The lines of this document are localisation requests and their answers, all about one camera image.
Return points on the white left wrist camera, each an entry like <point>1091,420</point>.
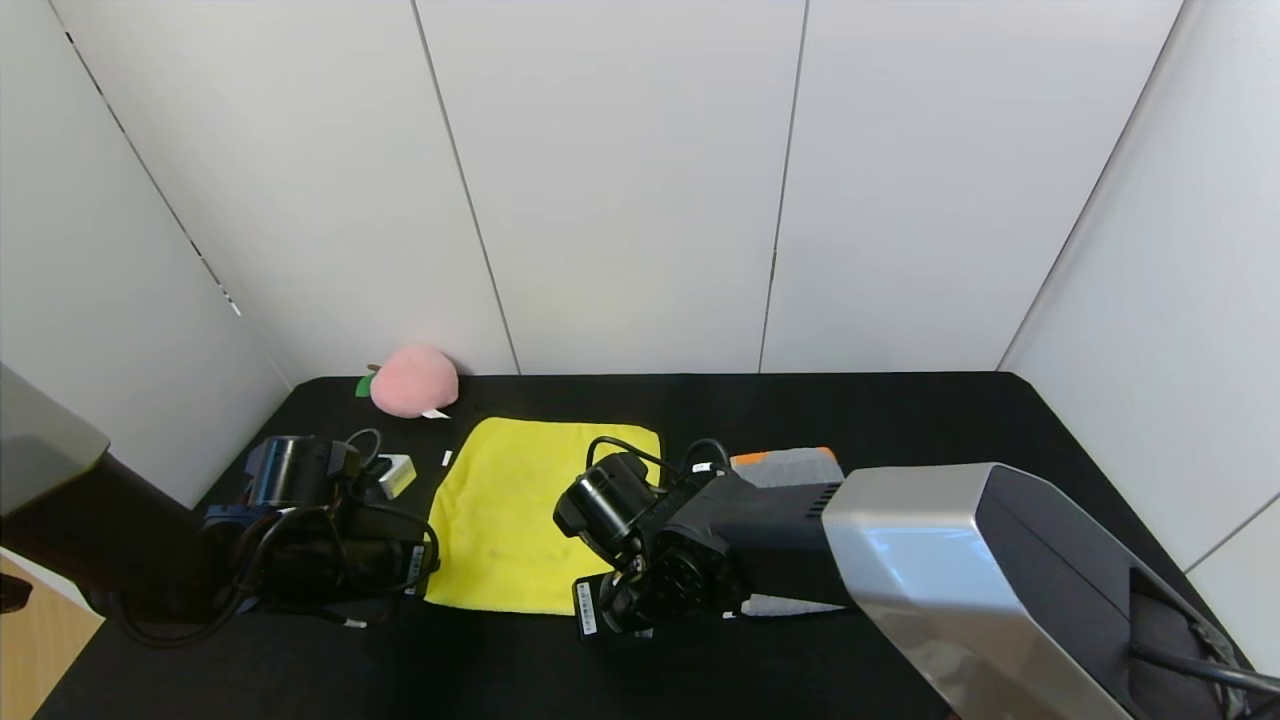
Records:
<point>396,476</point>

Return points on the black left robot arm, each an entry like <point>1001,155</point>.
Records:
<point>100,540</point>

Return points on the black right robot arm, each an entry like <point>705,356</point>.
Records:
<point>950,570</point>

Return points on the pink plush peach toy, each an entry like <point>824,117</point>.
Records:
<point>415,380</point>

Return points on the grey towel with orange marks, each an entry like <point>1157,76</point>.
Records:
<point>790,466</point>

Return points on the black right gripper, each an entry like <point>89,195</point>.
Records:
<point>587,609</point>

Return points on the white baseboard strip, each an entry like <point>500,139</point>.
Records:
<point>65,603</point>

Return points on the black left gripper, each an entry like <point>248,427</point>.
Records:
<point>415,572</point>

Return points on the yellow microfibre towel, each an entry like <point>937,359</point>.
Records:
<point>500,520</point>

